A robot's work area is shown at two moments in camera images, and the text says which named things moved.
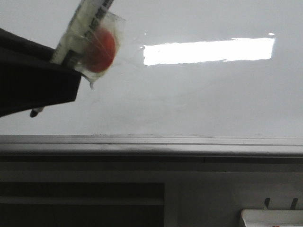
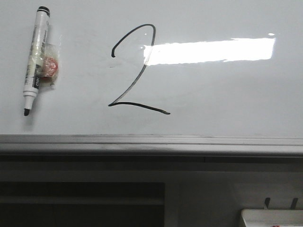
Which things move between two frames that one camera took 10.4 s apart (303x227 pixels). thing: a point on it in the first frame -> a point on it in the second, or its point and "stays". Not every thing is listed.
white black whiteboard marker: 91,44 -> 32,79
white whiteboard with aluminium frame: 195,78 stays
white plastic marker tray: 270,218 stays
